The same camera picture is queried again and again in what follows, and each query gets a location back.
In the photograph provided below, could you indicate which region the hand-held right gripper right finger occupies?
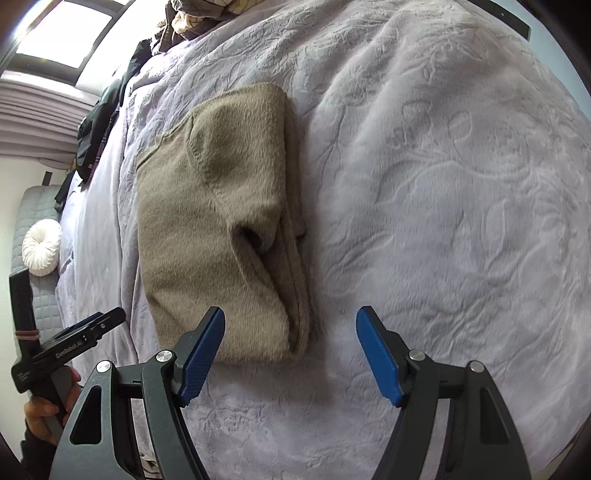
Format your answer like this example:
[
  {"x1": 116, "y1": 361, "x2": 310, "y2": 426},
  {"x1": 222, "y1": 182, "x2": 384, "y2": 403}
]
[{"x1": 355, "y1": 305, "x2": 532, "y2": 480}]

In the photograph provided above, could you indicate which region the person's left hand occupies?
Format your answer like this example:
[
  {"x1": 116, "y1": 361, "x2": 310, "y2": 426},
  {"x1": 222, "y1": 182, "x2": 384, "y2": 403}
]
[{"x1": 23, "y1": 366, "x2": 82, "y2": 446}]

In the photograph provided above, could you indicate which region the white round cushion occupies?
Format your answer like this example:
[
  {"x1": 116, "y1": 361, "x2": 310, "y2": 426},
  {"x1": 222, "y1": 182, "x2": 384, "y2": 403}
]
[{"x1": 22, "y1": 219, "x2": 63, "y2": 278}]

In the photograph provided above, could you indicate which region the black flat bar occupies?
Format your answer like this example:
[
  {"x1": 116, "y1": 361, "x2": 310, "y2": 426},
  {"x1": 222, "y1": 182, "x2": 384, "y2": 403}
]
[{"x1": 487, "y1": 0, "x2": 532, "y2": 38}]

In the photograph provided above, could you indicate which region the grey quilted sofa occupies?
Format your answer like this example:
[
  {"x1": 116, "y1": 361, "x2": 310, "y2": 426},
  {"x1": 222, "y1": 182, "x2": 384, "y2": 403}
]
[{"x1": 11, "y1": 185, "x2": 70, "y2": 352}]

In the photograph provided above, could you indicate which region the lavender embossed blanket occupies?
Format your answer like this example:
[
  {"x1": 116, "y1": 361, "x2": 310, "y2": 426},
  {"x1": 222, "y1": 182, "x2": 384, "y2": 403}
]
[{"x1": 55, "y1": 0, "x2": 591, "y2": 480}]

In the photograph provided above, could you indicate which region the brown knit sweater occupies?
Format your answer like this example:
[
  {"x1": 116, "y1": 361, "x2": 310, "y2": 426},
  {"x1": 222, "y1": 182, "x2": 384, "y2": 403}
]
[{"x1": 136, "y1": 82, "x2": 319, "y2": 366}]

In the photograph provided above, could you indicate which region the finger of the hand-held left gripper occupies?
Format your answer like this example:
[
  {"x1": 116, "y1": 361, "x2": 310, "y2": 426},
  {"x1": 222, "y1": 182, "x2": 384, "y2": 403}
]
[{"x1": 58, "y1": 308, "x2": 127, "y2": 346}]

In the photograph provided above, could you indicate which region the beige striped garment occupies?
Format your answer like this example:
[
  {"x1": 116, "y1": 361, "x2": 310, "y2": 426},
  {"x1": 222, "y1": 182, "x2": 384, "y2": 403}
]
[{"x1": 159, "y1": 0, "x2": 259, "y2": 47}]

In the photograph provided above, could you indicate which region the bright window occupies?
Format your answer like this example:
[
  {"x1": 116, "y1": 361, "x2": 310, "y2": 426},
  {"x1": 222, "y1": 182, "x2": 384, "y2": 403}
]
[{"x1": 14, "y1": 0, "x2": 125, "y2": 86}]

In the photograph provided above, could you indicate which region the pale pleated curtain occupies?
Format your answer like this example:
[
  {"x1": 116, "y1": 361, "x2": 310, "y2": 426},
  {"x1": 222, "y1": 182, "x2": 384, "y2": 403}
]
[{"x1": 0, "y1": 74, "x2": 99, "y2": 169}]

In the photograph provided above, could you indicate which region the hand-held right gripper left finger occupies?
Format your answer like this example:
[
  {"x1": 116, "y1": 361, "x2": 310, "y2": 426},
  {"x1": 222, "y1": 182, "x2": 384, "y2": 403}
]
[{"x1": 54, "y1": 306, "x2": 226, "y2": 480}]

